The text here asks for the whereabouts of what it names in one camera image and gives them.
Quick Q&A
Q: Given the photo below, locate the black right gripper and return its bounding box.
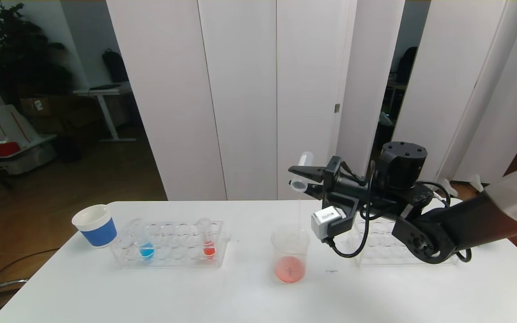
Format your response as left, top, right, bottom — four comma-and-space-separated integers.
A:
288, 156, 370, 209

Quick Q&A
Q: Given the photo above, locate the test tube with red liquid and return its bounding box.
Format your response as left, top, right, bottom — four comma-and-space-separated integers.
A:
291, 152, 314, 192
197, 218, 217, 259

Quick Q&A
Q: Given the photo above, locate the clear glass beaker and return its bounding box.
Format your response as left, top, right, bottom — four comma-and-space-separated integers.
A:
271, 227, 310, 285

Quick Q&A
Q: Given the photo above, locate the clear acrylic test tube rack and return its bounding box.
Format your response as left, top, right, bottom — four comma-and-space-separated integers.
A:
110, 220, 231, 269
347, 219, 461, 267

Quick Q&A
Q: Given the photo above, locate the test tube with blue liquid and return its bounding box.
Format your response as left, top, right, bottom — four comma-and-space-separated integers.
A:
128, 219, 156, 261

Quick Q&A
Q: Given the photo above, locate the white partition panel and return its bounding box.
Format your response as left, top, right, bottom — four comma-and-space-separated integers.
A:
377, 0, 517, 199
330, 0, 405, 200
454, 0, 517, 194

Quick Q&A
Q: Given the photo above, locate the blue and white paper cup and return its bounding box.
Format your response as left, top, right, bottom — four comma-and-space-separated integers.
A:
72, 205, 118, 248

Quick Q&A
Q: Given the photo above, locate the white standing desk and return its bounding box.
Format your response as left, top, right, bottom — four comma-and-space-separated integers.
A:
74, 84, 137, 143

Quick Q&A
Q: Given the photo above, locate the black backpack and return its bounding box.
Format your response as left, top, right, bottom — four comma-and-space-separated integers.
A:
102, 49, 130, 83

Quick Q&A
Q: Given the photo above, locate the brown cardboard box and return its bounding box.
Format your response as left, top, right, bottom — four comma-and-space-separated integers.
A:
20, 96, 61, 118

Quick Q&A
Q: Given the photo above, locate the white wheeled machine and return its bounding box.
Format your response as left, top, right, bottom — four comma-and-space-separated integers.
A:
0, 40, 57, 175

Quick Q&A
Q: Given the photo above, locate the dark green potted plant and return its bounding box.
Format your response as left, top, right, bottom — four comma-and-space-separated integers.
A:
0, 0, 73, 106

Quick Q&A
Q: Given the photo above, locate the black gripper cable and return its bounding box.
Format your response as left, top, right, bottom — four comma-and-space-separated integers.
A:
325, 161, 377, 259

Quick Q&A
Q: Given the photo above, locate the black floor cable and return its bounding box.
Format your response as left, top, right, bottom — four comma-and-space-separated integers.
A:
0, 248, 61, 288

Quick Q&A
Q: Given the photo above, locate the grey metal frame bar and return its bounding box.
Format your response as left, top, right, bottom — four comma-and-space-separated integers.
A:
0, 278, 30, 310

